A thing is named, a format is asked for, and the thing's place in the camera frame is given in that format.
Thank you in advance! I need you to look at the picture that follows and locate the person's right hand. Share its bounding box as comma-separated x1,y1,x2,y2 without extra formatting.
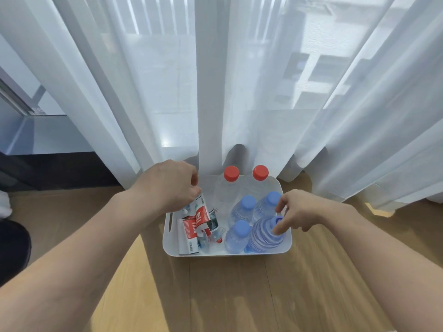
273,189,344,236

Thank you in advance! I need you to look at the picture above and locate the person's left hand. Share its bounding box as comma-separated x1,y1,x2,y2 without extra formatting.
133,160,202,219

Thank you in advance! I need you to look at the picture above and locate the ribbed blue water bottle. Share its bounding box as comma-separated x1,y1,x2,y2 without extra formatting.
244,215,288,254

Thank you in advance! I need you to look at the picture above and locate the person's left forearm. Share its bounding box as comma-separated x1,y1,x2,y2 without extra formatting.
0,183,163,332

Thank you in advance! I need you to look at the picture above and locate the person's right forearm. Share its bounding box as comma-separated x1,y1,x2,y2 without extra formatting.
329,204,443,332

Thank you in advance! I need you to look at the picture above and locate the blue-capped small water bottle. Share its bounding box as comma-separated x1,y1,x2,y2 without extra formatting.
224,220,252,255
252,191,283,222
228,195,257,228

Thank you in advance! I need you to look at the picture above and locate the red-capped clear water bottle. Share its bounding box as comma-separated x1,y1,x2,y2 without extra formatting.
213,165,243,233
242,164,278,206

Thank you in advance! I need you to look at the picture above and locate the white packet with dark print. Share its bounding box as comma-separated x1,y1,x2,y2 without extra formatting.
207,208,221,233

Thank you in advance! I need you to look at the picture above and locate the red and white carton box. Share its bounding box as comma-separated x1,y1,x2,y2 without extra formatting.
177,217,200,256

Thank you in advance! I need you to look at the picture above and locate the white plastic storage basket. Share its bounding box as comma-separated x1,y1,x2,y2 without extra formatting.
162,174,293,257

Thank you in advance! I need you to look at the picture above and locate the white sheer curtain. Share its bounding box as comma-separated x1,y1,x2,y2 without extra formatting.
0,0,443,213

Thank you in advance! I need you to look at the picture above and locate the dark window ledge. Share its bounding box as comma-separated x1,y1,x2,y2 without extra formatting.
0,114,122,193

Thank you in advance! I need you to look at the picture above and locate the white object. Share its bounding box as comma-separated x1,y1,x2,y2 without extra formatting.
0,190,13,219

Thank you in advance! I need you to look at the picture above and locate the black object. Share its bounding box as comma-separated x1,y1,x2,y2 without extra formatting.
0,219,32,287

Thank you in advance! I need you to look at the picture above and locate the grey window frame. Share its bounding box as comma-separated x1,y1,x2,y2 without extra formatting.
0,67,47,116

